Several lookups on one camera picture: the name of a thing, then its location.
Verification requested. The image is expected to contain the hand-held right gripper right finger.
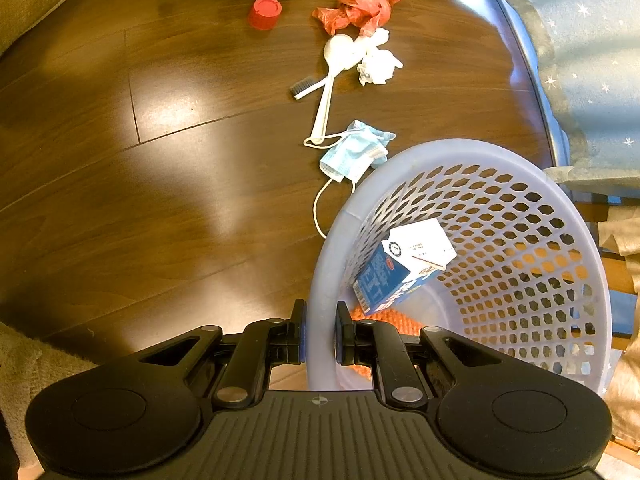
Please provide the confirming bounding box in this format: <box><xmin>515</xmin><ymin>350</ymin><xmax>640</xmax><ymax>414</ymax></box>
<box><xmin>336</xmin><ymin>302</ymin><xmax>501</xmax><ymax>408</ymax></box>

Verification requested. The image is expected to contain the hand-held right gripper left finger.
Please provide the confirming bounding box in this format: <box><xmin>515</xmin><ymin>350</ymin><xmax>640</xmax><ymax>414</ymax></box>
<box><xmin>138</xmin><ymin>300</ymin><xmax>307</xmax><ymax>409</ymax></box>

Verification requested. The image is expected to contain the lavender plastic mesh basket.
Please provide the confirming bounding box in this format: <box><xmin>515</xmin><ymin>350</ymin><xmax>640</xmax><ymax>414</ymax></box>
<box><xmin>306</xmin><ymin>139</ymin><xmax>615</xmax><ymax>396</ymax></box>

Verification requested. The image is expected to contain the blue and white carton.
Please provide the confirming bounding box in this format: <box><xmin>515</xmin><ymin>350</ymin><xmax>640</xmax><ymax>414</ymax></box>
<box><xmin>352</xmin><ymin>220</ymin><xmax>457</xmax><ymax>317</ymax></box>

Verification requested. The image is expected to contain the blue face mask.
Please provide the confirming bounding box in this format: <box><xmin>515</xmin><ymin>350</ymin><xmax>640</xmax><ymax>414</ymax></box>
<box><xmin>304</xmin><ymin>120</ymin><xmax>397</xmax><ymax>238</ymax></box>

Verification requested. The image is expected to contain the white toothbrush with dark bristles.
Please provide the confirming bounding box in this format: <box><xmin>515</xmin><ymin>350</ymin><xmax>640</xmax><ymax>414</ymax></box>
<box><xmin>289</xmin><ymin>40</ymin><xmax>376</xmax><ymax>100</ymax></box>

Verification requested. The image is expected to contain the white tissue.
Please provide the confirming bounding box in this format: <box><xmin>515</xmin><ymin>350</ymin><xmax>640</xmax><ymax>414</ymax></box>
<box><xmin>356</xmin><ymin>27</ymin><xmax>404</xmax><ymax>86</ymax></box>

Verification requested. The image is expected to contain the white plastic spoon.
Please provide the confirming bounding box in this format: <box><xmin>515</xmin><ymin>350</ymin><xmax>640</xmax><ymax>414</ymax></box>
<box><xmin>310</xmin><ymin>35</ymin><xmax>357</xmax><ymax>142</ymax></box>

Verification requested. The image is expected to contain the red bottle cap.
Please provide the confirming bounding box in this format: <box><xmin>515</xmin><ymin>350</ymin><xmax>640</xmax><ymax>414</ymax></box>
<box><xmin>248</xmin><ymin>0</ymin><xmax>283</xmax><ymax>30</ymax></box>

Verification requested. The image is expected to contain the red plastic bag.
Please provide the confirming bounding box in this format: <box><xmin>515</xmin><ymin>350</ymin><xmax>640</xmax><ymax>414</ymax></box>
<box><xmin>313</xmin><ymin>0</ymin><xmax>415</xmax><ymax>37</ymax></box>

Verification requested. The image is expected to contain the orange net bag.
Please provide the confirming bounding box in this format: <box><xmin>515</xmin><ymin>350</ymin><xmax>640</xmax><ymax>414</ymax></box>
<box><xmin>350</xmin><ymin>305</ymin><xmax>426</xmax><ymax>376</ymax></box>

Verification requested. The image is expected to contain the beige plush clothing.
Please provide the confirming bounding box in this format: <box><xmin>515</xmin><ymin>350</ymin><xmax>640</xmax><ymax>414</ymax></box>
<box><xmin>0</xmin><ymin>320</ymin><xmax>96</xmax><ymax>461</ymax></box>

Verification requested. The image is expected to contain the beige chair cover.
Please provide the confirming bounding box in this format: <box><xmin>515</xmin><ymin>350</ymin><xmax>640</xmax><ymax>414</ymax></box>
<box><xmin>597</xmin><ymin>205</ymin><xmax>640</xmax><ymax>291</ymax></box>

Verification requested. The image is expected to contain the blue star curtain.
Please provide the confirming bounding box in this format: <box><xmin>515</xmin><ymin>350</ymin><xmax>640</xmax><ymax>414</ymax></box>
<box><xmin>482</xmin><ymin>0</ymin><xmax>640</xmax><ymax>181</ymax></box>

